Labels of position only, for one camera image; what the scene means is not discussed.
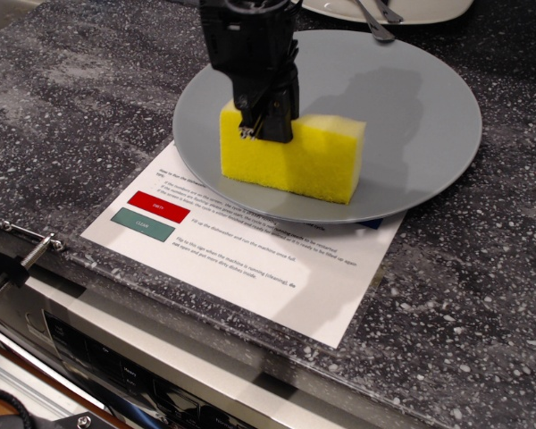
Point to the silver fork handle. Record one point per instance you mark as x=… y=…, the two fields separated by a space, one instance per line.
x=388 y=14

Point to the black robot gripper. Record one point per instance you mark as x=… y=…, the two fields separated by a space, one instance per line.
x=252 y=43

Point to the black metal clamp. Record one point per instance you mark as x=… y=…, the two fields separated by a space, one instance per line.
x=14 y=271

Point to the yellow rectangular sponge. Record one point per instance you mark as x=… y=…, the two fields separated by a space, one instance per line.
x=323 y=160

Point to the black bracket with screw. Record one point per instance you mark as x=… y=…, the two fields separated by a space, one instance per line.
x=82 y=421

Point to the grey round plate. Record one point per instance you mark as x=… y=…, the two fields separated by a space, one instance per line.
x=423 y=126

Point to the stainless steel dishwasher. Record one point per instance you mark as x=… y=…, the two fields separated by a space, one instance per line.
x=153 y=365

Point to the laminated white instruction sheet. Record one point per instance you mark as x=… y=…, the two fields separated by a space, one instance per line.
x=309 y=278

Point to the silver spoon handle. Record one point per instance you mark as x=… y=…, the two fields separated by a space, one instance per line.
x=379 y=33

